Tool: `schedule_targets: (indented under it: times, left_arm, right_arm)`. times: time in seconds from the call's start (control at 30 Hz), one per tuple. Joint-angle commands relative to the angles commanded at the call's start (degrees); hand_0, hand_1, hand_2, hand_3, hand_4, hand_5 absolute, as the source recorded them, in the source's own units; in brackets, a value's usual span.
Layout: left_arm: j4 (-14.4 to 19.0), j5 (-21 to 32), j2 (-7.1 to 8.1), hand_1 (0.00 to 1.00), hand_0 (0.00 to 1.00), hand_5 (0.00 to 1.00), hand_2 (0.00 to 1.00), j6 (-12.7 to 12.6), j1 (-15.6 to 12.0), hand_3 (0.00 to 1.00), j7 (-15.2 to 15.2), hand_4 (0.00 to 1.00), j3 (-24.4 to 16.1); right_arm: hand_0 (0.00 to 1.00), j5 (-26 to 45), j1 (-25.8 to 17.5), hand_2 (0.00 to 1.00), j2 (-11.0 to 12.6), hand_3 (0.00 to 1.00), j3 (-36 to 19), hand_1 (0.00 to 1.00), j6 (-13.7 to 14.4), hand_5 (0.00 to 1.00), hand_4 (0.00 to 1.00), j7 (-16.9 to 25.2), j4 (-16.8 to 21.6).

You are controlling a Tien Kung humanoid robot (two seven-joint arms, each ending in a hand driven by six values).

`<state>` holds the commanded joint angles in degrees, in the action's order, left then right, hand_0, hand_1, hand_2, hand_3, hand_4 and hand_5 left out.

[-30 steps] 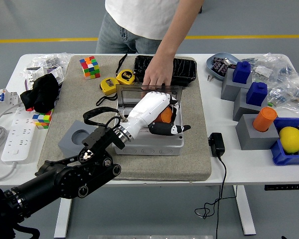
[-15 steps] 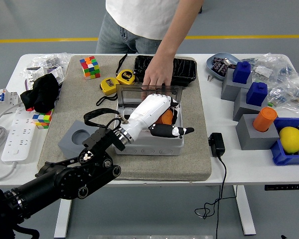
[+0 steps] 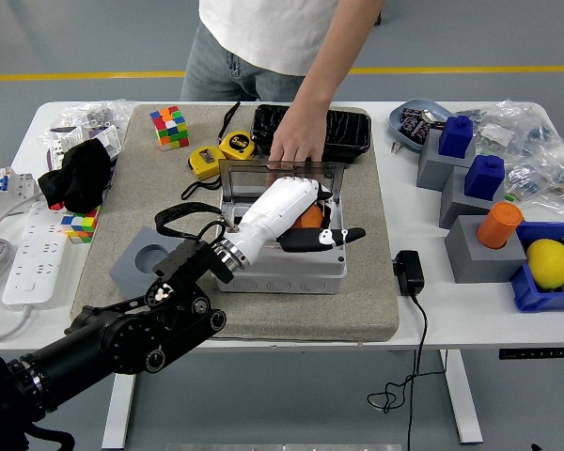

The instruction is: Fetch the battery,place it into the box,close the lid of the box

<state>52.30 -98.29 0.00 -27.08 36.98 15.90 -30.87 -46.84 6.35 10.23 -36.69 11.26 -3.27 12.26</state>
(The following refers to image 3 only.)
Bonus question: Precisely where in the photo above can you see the person's left hand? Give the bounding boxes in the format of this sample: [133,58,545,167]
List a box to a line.
[266,105,329,180]

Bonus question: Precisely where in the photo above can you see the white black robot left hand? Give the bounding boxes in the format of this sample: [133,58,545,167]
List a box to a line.
[223,176,367,265]

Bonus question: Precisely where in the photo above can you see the orange cylinder battery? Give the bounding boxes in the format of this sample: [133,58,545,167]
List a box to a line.
[290,204,325,231]
[476,202,525,250]

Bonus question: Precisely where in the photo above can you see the smoked transparent box lid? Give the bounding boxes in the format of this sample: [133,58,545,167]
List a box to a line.
[217,159,346,208]

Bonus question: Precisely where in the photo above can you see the grey block with round hole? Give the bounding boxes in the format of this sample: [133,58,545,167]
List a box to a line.
[109,225,169,298]

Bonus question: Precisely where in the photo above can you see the black plastic tray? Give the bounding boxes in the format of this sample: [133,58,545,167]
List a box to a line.
[251,103,372,165]

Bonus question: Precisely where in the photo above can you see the large yellow tape measure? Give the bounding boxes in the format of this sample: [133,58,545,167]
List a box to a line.
[217,101,258,166]

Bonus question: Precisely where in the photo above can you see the small yellow tape measure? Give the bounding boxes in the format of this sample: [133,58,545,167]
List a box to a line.
[180,146,230,201]

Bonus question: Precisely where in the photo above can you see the white table leg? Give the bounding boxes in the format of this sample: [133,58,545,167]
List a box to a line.
[439,350,483,445]
[102,352,140,450]

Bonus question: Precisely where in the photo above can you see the black table control panel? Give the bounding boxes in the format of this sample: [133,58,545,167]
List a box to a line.
[498,347,564,362]

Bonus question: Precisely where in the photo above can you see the blue-grey dish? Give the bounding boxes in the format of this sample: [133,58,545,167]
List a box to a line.
[388,98,455,152]

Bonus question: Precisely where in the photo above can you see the grey-brown fabric mat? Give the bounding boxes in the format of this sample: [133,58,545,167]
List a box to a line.
[70,103,400,342]

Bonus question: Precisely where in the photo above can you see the person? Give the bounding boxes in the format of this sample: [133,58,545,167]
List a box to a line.
[180,0,353,102]

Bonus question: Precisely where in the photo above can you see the dark patterned snack packet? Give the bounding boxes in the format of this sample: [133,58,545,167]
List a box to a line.
[400,115,431,142]

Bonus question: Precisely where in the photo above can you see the colourful puzzle cube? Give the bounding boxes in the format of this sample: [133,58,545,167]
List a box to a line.
[149,104,191,151]
[59,206,101,244]

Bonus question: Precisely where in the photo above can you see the brown silver wrapped bar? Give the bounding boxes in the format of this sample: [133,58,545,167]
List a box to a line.
[420,108,447,131]

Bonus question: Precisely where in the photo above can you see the blue plastic bin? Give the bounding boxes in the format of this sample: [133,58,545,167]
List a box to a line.
[509,221,564,314]

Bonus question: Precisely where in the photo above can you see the black power adapter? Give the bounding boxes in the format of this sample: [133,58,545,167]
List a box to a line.
[392,250,426,298]

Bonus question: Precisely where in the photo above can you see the blue block with knob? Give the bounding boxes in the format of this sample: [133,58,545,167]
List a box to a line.
[438,115,476,159]
[464,155,506,200]

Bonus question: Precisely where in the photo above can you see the yellow lemon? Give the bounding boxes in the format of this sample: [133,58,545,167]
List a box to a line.
[525,238,564,290]

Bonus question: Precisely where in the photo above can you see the black cloth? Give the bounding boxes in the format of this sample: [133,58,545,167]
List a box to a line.
[37,139,115,213]

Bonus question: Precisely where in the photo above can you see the clear bag of screws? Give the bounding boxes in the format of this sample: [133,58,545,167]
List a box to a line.
[58,99,135,131]

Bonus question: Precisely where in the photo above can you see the white purple packaging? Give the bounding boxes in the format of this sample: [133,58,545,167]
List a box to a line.
[39,124,123,171]

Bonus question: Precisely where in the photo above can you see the clear bag of small parts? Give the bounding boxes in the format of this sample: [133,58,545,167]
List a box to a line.
[455,100,564,159]
[505,152,564,217]

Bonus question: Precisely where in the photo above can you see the white power strip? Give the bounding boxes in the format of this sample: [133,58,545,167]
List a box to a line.
[2,200,72,310]

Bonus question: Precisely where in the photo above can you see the white circuit breaker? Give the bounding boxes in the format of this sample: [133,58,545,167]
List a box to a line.
[0,165,41,220]

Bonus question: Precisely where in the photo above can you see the grey plastic enclosure box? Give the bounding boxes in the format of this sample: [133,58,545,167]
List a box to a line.
[213,199,348,296]

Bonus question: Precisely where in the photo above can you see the black adapter cord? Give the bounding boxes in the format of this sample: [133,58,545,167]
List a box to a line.
[367,293,448,451]

